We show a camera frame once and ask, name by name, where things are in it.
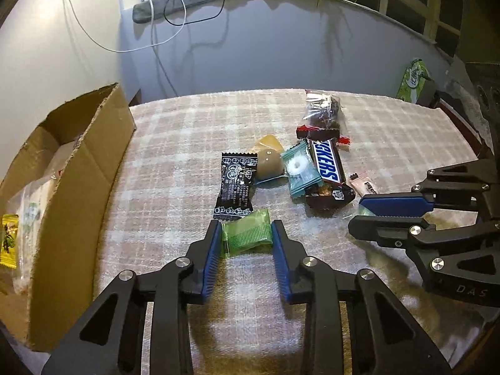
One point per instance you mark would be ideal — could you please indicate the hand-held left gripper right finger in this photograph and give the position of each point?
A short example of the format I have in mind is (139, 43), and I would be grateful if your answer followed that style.
(282, 265)

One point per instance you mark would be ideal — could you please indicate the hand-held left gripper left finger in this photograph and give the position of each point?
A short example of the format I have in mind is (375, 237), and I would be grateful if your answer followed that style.
(211, 265)

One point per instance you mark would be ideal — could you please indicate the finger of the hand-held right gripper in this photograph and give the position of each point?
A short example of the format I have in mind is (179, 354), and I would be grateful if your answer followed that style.
(394, 205)
(386, 232)

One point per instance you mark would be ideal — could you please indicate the small pink packet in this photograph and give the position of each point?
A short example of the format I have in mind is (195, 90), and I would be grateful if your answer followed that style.
(364, 185)

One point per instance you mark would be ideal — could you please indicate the green wafer packet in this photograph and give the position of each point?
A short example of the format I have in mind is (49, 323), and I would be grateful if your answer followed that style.
(247, 232)

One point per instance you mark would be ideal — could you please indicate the brown chocolate bar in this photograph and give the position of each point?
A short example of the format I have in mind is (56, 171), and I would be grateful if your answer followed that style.
(326, 162)

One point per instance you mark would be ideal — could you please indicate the black snack packet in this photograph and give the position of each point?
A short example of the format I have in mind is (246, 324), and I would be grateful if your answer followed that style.
(234, 187)

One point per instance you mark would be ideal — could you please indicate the teal mint candy packet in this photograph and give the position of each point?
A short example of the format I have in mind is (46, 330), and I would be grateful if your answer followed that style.
(301, 172)

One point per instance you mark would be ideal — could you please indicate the beige jelly cup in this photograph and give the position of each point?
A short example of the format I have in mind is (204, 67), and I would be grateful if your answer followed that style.
(268, 160)

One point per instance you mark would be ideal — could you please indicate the red candy wrapper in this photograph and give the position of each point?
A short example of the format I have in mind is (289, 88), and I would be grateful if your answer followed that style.
(312, 132)

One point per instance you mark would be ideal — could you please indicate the clear bag of dark snacks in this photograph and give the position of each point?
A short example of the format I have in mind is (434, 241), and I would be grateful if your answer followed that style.
(324, 109)

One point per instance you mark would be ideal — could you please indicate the cardboard box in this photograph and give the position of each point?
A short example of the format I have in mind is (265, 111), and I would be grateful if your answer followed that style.
(90, 172)

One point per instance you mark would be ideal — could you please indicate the clear cracker packet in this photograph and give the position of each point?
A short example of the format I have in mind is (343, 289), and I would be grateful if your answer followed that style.
(33, 211)

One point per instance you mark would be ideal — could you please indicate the yellow snack packet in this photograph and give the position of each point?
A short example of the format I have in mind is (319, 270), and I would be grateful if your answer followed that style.
(8, 240)

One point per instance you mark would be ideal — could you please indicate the plaid tablecloth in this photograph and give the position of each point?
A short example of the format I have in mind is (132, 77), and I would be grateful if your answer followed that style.
(250, 293)

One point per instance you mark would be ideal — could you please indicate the dark wooden furniture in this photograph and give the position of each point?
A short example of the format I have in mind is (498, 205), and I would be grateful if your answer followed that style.
(457, 125)

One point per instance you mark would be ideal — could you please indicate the green snack bag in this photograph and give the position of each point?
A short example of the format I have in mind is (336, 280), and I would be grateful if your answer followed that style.
(412, 82)

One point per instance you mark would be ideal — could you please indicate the lace cloth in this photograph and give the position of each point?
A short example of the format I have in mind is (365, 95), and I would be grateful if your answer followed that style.
(482, 93)

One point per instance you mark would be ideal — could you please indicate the window frame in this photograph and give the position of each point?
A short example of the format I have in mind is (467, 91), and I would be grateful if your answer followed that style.
(431, 4)

